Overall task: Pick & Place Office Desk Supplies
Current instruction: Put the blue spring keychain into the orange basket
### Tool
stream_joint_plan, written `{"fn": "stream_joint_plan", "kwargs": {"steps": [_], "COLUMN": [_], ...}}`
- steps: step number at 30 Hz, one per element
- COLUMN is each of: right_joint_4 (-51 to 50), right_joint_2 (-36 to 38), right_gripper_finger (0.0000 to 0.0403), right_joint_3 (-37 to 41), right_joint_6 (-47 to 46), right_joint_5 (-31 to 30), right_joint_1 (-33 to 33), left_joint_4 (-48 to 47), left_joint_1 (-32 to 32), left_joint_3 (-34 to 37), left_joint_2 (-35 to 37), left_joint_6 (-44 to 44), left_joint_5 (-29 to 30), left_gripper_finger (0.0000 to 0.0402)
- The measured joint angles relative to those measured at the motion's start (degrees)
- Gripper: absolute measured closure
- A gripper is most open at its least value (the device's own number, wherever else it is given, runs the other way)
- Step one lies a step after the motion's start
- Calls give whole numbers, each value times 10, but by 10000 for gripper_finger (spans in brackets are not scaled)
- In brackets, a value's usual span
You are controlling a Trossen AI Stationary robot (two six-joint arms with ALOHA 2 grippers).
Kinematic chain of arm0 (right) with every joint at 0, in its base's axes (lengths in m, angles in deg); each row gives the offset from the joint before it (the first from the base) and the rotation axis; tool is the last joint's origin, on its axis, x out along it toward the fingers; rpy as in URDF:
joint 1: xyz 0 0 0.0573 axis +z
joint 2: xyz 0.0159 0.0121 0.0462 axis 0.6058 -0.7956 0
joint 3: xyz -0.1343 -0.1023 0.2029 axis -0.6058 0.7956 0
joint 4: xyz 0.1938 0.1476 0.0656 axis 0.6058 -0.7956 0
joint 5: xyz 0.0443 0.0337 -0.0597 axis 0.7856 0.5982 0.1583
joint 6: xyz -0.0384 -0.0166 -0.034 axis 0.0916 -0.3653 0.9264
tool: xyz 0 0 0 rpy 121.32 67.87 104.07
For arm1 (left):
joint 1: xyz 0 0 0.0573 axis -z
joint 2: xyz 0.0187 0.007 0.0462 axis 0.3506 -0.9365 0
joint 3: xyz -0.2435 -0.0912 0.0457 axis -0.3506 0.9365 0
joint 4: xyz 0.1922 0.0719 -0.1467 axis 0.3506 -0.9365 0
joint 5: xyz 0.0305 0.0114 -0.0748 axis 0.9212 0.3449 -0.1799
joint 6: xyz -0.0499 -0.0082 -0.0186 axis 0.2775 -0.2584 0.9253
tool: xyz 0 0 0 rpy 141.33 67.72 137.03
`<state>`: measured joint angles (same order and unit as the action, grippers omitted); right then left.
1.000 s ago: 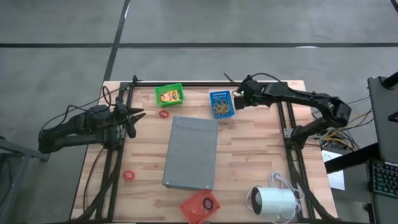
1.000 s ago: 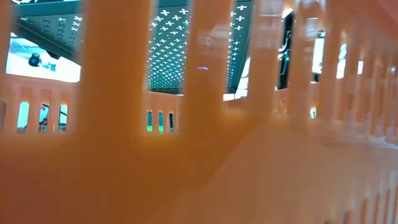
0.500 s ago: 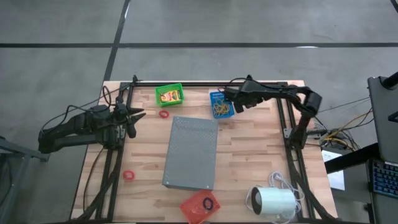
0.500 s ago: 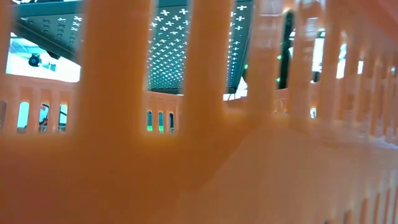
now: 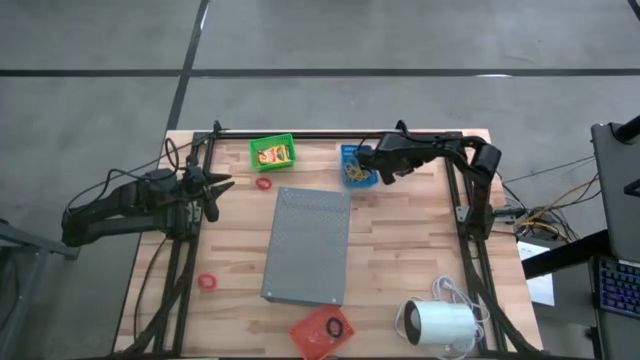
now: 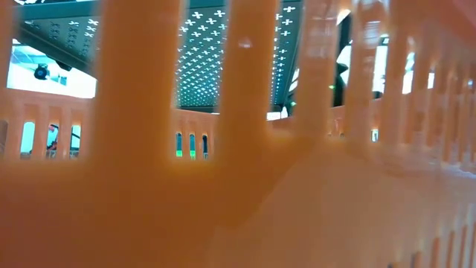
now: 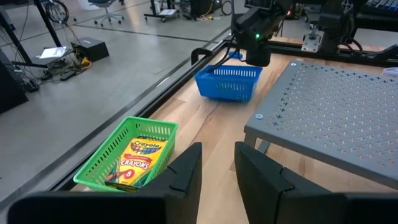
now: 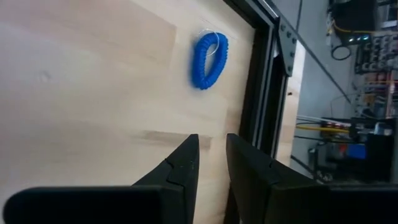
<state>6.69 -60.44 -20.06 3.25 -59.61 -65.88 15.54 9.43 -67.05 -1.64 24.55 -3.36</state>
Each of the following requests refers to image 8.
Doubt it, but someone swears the frame corner gusset plate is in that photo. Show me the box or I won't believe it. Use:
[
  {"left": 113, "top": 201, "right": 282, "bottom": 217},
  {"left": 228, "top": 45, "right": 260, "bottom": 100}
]
[{"left": 277, "top": 15, "right": 299, "bottom": 78}]

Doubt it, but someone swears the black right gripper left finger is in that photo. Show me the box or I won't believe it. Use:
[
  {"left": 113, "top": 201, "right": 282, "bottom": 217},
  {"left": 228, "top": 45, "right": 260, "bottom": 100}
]
[{"left": 132, "top": 133, "right": 200, "bottom": 224}]

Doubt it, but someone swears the black aluminium table frame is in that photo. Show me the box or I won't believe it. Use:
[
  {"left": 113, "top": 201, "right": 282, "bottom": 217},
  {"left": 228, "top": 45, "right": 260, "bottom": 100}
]
[{"left": 222, "top": 0, "right": 299, "bottom": 224}]

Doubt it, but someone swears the blue coil keychain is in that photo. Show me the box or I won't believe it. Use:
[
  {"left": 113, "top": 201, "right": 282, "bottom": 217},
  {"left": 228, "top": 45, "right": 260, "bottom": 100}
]
[{"left": 190, "top": 29, "right": 229, "bottom": 91}]

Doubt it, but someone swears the black electronics box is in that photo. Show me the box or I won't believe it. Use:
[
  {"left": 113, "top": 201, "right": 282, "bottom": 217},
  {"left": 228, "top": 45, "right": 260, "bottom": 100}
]
[{"left": 329, "top": 0, "right": 379, "bottom": 34}]

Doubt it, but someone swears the multicolour cable bundle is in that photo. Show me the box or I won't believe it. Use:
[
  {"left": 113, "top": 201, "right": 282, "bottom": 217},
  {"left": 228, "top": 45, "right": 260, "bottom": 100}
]
[{"left": 295, "top": 114, "right": 354, "bottom": 141}]

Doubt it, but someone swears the black coiled cable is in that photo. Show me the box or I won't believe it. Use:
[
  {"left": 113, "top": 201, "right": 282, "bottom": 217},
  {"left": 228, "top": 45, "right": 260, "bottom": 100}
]
[{"left": 330, "top": 44, "right": 352, "bottom": 62}]

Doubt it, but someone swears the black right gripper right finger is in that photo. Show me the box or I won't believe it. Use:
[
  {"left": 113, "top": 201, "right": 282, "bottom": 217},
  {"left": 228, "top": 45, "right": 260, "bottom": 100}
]
[{"left": 226, "top": 133, "right": 332, "bottom": 224}]

